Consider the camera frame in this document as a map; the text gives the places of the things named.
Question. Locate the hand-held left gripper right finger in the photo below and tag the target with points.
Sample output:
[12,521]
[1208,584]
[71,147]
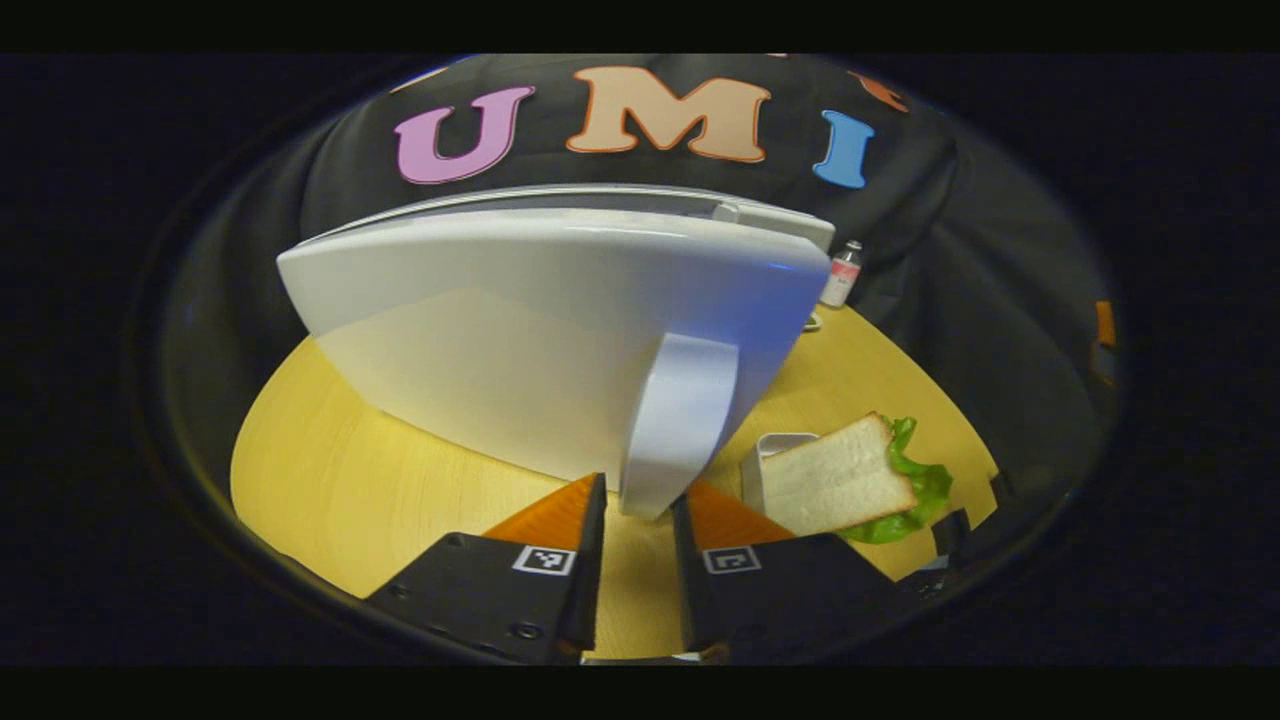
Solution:
[685,570]

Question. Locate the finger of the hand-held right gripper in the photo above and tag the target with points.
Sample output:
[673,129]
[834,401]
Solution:
[1000,487]
[952,533]

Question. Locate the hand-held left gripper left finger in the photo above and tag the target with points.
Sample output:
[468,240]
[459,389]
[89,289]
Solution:
[595,560]

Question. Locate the sandwich with lettuce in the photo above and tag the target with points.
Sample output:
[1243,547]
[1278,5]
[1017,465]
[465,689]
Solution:
[835,475]

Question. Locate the white microwave oven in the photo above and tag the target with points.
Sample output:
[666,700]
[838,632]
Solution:
[500,330]

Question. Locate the small white square dish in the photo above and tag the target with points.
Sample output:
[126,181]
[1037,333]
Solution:
[750,480]

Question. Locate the black backdrop cloth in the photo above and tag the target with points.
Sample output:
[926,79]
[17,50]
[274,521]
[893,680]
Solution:
[1000,300]

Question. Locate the small orange object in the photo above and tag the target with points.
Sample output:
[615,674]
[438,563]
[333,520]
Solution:
[1105,323]

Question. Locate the small bottle with red label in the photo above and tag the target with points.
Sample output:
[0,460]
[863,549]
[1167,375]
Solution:
[840,280]

